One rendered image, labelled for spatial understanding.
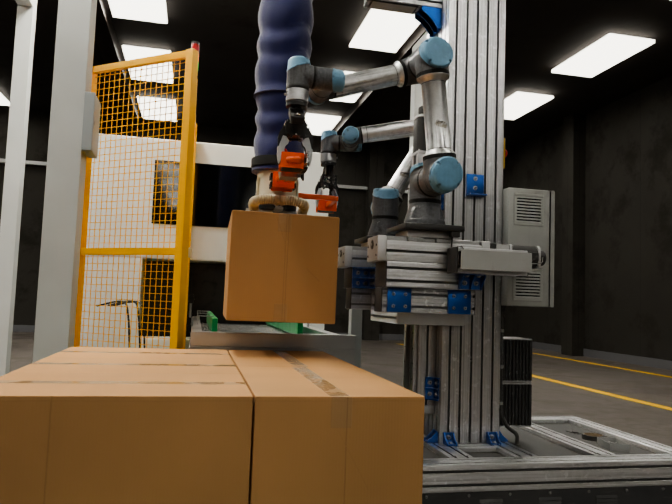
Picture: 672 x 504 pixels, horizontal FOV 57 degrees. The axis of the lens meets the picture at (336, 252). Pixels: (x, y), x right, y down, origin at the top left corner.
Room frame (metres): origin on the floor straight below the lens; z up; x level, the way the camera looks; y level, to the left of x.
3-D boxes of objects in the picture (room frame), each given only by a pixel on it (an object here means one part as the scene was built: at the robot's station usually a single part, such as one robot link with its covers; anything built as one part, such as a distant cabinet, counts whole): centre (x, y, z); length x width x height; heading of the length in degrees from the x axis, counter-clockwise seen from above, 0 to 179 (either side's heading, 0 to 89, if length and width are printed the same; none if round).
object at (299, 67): (2.03, 0.14, 1.50); 0.09 x 0.08 x 0.11; 105
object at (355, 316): (3.35, -0.12, 0.50); 0.07 x 0.07 x 1.00; 12
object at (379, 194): (2.77, -0.21, 1.20); 0.13 x 0.12 x 0.14; 179
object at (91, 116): (3.21, 1.30, 1.62); 0.20 x 0.05 x 0.30; 12
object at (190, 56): (3.51, 1.17, 1.05); 0.87 x 0.10 x 2.10; 64
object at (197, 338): (2.68, 0.25, 0.58); 0.70 x 0.03 x 0.06; 102
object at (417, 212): (2.28, -0.32, 1.09); 0.15 x 0.15 x 0.10
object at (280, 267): (2.58, 0.25, 0.87); 0.60 x 0.40 x 0.40; 11
